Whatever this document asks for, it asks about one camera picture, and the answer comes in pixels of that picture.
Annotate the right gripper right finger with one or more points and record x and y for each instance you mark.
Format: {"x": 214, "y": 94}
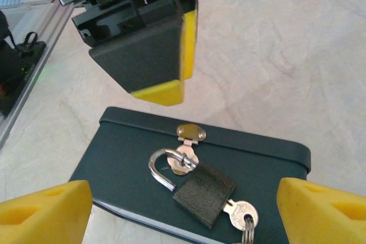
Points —
{"x": 323, "y": 218}

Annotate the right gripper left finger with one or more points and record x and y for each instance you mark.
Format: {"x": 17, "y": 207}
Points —
{"x": 43, "y": 218}

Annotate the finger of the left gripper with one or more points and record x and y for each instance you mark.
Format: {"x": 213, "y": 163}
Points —
{"x": 143, "y": 61}
{"x": 189, "y": 44}

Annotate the dark teal tin box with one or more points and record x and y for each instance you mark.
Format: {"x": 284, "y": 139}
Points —
{"x": 128, "y": 152}

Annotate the black padlock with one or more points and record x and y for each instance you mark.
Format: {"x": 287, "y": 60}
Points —
{"x": 206, "y": 195}

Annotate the silver box hasp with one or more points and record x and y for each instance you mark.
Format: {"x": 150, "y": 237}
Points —
{"x": 190, "y": 131}

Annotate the aluminium mounting rail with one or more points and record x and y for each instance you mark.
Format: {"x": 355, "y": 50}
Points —
{"x": 57, "y": 24}

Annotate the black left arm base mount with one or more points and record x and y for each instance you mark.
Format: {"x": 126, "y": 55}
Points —
{"x": 17, "y": 67}

